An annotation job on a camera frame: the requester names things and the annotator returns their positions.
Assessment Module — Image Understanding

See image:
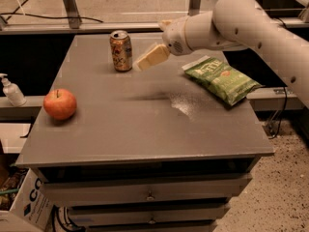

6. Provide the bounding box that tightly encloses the red apple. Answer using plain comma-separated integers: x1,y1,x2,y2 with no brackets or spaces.
43,89,77,120

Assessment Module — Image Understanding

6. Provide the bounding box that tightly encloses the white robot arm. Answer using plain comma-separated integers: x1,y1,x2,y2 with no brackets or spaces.
133,0,309,106

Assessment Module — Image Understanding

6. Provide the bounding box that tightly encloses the white pump bottle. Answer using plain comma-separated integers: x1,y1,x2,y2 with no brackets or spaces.
0,73,26,106

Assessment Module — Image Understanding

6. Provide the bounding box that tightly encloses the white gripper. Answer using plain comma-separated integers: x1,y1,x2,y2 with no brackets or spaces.
133,16,190,72

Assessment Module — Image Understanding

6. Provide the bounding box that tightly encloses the black cable at right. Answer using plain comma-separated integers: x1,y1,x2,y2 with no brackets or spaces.
267,86,289,140

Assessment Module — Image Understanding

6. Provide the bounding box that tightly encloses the metal railing frame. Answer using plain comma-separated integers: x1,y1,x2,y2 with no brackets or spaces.
0,0,309,34

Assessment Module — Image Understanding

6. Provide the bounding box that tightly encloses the green chip bag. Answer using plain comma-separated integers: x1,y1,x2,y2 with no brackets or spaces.
183,56,262,106

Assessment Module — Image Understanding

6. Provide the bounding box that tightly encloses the black cable on floor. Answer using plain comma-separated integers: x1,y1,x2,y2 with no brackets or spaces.
0,0,104,24

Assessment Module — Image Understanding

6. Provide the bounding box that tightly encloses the orange soda can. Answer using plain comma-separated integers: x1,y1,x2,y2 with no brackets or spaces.
109,30,132,72

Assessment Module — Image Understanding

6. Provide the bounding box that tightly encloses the white cardboard box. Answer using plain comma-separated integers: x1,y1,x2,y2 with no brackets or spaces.
0,169,53,232

